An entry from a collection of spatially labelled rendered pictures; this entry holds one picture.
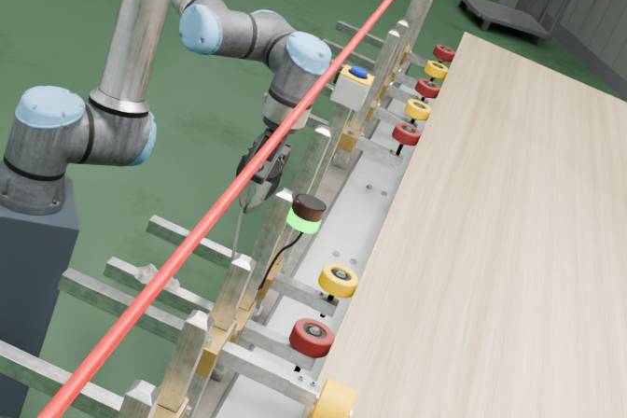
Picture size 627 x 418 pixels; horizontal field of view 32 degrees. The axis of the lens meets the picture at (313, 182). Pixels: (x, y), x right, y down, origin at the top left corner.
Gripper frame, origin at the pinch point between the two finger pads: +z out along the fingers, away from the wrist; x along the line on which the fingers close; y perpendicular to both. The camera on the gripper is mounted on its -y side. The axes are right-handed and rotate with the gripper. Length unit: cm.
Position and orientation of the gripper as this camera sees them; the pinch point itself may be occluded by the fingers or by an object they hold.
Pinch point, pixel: (245, 208)
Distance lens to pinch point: 220.2
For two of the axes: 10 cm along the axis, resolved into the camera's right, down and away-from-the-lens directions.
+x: -9.1, -4.1, 0.6
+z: -3.5, 8.4, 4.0
